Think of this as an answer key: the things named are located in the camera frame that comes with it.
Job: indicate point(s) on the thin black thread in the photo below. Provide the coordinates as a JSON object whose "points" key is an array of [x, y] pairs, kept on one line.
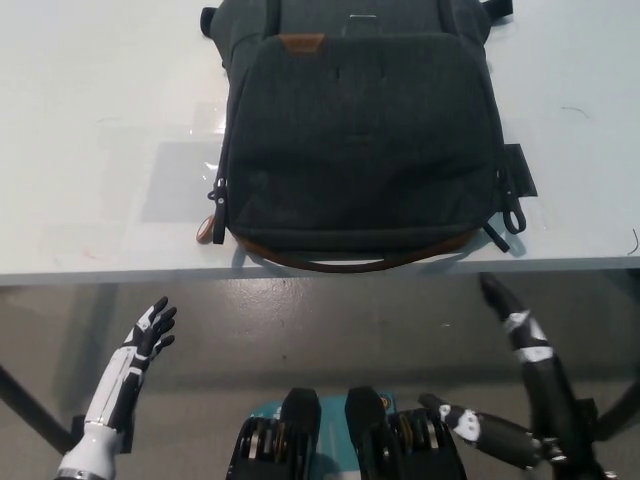
{"points": [[635, 245]]}

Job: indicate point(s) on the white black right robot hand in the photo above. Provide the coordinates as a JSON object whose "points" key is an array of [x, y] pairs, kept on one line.
{"points": [[545, 395]]}

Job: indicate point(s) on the dark grey canvas backpack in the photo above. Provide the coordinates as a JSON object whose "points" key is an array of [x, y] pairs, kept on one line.
{"points": [[360, 150]]}

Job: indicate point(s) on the black teal robot torso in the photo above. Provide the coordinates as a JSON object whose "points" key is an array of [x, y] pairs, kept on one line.
{"points": [[300, 440]]}

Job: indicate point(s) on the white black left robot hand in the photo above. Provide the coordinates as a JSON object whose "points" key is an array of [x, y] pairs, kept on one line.
{"points": [[135, 350]]}

